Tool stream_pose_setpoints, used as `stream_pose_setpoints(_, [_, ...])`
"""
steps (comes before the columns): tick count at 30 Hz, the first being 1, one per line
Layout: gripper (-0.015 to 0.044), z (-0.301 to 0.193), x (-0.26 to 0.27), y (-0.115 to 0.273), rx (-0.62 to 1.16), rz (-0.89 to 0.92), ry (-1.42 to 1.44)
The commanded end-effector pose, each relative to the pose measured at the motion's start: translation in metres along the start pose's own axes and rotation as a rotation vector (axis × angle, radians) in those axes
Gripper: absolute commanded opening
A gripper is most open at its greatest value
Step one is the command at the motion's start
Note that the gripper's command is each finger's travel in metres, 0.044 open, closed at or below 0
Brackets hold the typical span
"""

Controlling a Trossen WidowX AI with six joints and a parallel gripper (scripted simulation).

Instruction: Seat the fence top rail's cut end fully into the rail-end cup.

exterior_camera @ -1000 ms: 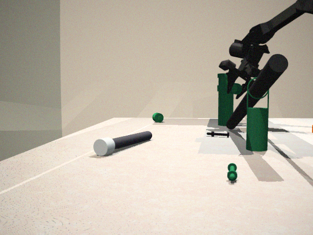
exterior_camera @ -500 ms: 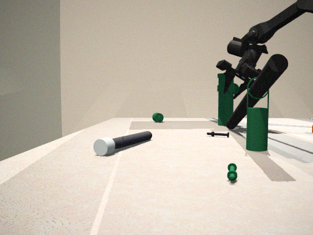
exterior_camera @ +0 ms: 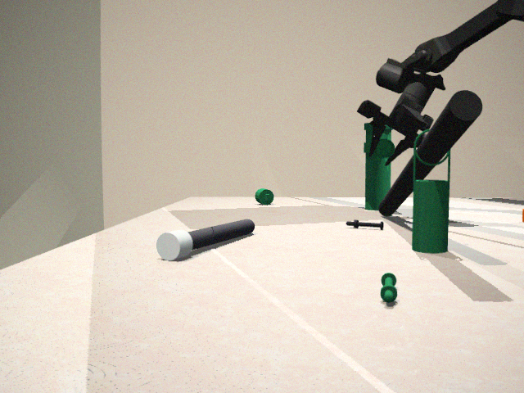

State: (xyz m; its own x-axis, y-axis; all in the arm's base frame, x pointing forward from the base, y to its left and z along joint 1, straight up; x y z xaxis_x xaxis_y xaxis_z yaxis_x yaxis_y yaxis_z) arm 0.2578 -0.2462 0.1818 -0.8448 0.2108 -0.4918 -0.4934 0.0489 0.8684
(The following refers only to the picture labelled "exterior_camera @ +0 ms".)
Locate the green post with cap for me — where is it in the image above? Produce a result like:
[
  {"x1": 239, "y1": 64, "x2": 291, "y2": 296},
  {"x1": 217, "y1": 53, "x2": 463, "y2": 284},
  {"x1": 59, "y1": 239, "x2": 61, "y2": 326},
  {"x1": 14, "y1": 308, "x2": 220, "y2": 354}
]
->
[{"x1": 364, "y1": 123, "x2": 393, "y2": 211}]

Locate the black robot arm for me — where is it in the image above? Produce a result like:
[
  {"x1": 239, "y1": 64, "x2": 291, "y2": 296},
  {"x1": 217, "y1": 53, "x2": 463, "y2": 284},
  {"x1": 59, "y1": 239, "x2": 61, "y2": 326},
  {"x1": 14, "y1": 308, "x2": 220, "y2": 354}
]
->
[{"x1": 376, "y1": 0, "x2": 524, "y2": 134}]

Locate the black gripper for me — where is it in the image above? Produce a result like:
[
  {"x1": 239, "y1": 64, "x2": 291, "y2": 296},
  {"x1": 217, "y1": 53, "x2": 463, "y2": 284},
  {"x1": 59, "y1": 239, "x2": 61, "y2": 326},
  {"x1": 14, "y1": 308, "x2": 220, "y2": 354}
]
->
[{"x1": 357, "y1": 93, "x2": 425, "y2": 165}]

